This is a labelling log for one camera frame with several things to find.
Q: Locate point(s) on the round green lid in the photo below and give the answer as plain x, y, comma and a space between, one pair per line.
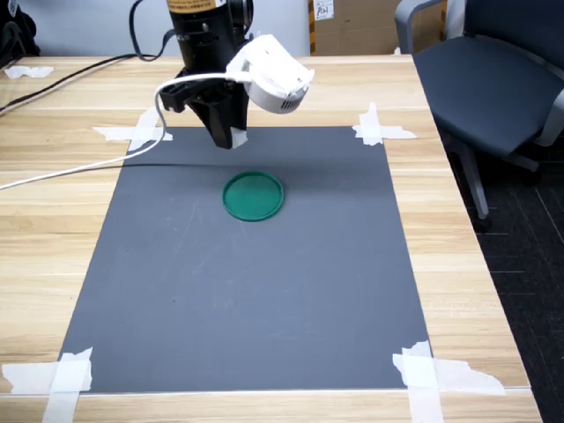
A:
253, 196

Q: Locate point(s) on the dark grey mat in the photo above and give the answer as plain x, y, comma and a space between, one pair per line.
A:
247, 286

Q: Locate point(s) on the white masking tape piece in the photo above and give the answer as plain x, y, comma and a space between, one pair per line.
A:
423, 374
66, 379
145, 132
372, 130
26, 71

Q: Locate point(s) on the brown cardboard box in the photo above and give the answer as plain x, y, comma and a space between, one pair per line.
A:
352, 31

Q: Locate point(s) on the white camera box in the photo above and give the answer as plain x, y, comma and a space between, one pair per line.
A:
273, 75

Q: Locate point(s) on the black bag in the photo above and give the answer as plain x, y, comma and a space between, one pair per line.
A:
17, 39

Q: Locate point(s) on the dark grey office chair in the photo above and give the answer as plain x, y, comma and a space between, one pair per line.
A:
484, 83

